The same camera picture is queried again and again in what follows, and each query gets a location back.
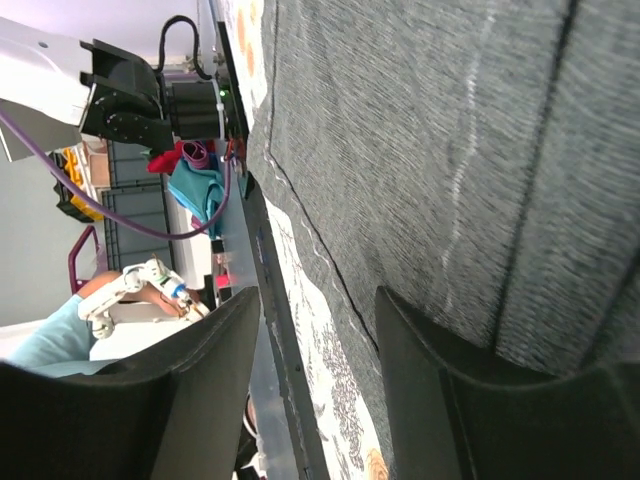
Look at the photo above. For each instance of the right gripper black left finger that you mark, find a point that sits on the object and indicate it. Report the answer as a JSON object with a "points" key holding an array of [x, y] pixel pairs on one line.
{"points": [[171, 411]]}

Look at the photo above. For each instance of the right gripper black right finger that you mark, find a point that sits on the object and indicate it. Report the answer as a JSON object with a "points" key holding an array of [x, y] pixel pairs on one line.
{"points": [[456, 411]]}

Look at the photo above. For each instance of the grey cloth napkin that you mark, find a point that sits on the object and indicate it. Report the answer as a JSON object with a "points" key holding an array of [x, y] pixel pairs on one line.
{"points": [[479, 159]]}

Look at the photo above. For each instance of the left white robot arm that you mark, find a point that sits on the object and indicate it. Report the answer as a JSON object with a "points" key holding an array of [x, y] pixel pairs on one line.
{"points": [[55, 89]]}

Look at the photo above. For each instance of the operator bare hand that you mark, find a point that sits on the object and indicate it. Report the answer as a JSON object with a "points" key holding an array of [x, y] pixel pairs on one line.
{"points": [[164, 306]]}

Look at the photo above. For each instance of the floral tablecloth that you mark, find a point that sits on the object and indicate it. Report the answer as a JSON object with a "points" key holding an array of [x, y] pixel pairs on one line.
{"points": [[339, 357]]}

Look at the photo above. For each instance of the operator light blue sleeve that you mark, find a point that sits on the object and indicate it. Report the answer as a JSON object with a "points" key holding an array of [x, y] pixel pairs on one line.
{"points": [[61, 346]]}

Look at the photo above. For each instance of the teal and red cloth pile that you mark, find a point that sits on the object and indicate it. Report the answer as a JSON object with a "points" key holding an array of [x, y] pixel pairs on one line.
{"points": [[195, 180]]}

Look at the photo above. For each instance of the aluminium frame rail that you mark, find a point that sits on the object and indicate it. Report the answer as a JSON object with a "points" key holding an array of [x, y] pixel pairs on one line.
{"points": [[276, 453]]}

